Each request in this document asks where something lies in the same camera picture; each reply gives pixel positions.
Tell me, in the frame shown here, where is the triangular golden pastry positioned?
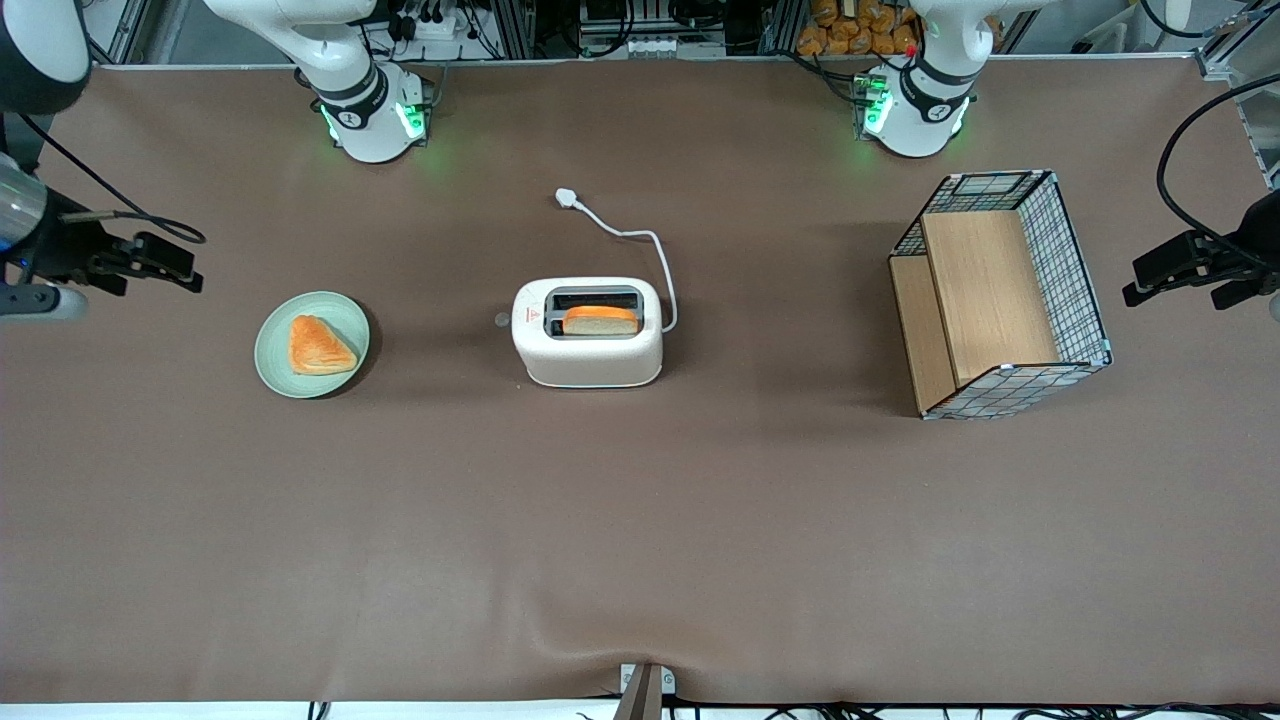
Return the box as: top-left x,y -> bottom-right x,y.
288,314 -> 360,377

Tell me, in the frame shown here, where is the aluminium frame profile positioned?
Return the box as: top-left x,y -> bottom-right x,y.
85,0 -> 193,71
1194,0 -> 1280,191

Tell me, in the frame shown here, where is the white toaster power cord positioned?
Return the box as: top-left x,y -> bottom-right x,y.
554,187 -> 680,335

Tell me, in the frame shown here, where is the toast slice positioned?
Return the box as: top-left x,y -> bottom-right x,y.
561,305 -> 640,338

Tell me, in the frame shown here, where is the metal camera post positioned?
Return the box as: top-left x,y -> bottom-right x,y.
611,661 -> 677,720

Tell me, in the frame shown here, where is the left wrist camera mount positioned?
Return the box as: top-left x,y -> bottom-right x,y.
1211,280 -> 1280,322

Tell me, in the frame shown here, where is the light green round plate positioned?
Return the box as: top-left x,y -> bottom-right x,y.
253,290 -> 372,400

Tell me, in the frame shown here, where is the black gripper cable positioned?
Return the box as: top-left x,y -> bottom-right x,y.
18,108 -> 208,247
1156,74 -> 1280,251

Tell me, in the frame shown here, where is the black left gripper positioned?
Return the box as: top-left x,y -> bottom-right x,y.
1121,189 -> 1280,308

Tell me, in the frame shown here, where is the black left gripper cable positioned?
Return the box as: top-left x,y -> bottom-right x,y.
1156,74 -> 1280,251

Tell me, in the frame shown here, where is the bag of bread rolls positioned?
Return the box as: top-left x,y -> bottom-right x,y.
796,0 -> 923,58

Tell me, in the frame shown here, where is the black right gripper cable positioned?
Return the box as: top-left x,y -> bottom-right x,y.
18,108 -> 208,247

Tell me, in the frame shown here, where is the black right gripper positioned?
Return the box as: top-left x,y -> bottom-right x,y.
34,213 -> 205,297

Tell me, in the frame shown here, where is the white two-slot toaster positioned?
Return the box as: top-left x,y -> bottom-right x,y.
494,276 -> 665,390

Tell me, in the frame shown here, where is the white power strip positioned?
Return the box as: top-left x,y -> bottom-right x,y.
384,0 -> 463,42

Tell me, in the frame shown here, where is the wire basket with wooden shelf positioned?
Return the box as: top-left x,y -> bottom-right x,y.
888,169 -> 1114,422

